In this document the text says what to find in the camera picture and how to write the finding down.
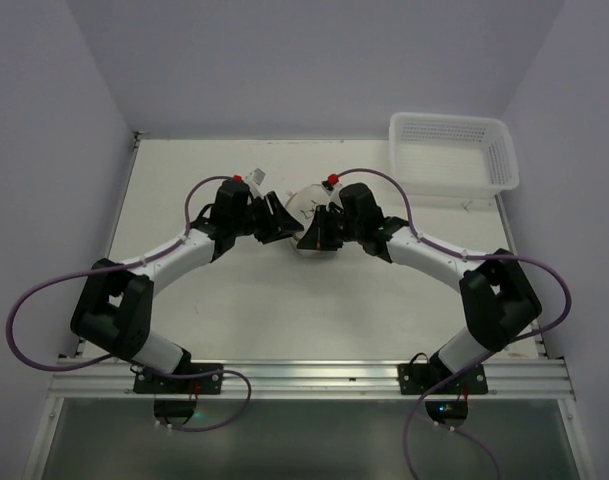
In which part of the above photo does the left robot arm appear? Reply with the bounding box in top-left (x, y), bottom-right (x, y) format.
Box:
top-left (70, 179), bottom-right (304, 378)

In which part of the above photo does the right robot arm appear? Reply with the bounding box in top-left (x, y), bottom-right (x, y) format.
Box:
top-left (289, 182), bottom-right (542, 389)

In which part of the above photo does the white plastic basket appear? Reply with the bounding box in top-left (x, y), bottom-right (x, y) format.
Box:
top-left (388, 112), bottom-right (520, 199)

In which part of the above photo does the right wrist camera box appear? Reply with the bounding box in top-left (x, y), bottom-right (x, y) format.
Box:
top-left (321, 174), bottom-right (344, 206)

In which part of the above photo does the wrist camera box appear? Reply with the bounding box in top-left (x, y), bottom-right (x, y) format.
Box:
top-left (321, 174), bottom-right (344, 206)
top-left (244, 168), bottom-right (265, 198)

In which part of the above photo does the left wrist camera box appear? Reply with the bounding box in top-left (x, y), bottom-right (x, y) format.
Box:
top-left (244, 168), bottom-right (265, 198)

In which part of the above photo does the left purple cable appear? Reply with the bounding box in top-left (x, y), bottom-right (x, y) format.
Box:
top-left (5, 173), bottom-right (253, 433)

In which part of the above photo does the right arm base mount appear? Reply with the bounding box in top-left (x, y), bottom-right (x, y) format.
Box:
top-left (397, 353), bottom-right (489, 429)

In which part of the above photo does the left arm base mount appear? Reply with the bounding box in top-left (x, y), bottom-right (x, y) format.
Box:
top-left (133, 362), bottom-right (224, 425)

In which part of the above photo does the aluminium rail frame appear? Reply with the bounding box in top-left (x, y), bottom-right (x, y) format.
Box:
top-left (21, 130), bottom-right (583, 480)

